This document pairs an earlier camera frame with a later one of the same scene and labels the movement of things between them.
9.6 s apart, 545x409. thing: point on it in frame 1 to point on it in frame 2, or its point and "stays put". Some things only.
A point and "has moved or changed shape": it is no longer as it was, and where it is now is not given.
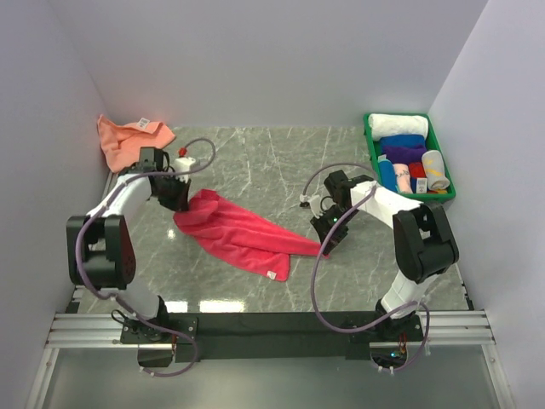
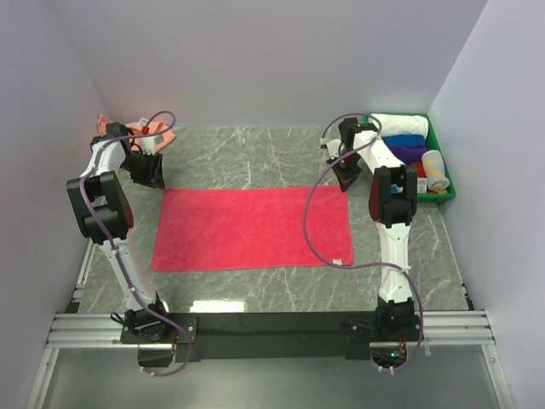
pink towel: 241,238 has moved or changed shape
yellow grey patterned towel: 434,169 stays put
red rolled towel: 416,169 stays put
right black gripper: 334,239 to 346,179
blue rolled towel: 400,141 stays put
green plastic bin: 433,146 stays put
